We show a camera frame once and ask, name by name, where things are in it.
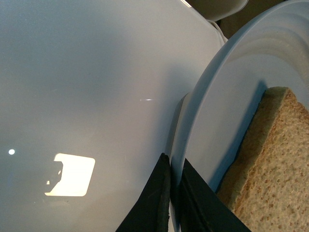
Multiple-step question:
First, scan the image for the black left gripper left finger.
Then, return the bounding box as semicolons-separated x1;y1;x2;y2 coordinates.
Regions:
117;153;171;232

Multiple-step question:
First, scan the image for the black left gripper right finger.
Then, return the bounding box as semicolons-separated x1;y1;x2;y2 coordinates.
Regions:
179;160;249;232

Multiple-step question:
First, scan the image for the brown bread slice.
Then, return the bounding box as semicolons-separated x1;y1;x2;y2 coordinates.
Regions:
217;87;309;232

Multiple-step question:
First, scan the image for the light blue plate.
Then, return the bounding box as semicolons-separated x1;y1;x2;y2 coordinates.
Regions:
170;0;309;232

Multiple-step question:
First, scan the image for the right beige chair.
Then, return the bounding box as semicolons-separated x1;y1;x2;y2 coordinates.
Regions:
187;0;248;21

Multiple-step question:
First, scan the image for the white toaster power cable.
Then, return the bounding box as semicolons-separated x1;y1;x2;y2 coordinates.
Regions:
209;20;228;44

